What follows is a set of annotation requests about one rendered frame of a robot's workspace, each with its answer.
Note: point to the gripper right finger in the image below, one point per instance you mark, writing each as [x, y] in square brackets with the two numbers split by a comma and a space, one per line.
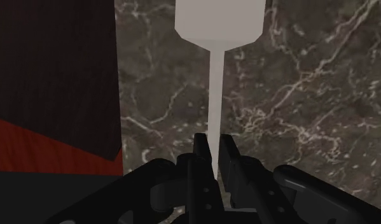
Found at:
[239, 180]

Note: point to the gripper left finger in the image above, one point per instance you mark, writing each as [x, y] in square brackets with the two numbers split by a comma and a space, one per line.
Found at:
[199, 173]

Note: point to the white spatula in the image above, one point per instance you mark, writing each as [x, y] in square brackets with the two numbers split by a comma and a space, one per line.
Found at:
[219, 18]

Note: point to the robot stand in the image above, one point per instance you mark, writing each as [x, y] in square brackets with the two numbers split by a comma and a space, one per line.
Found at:
[53, 77]

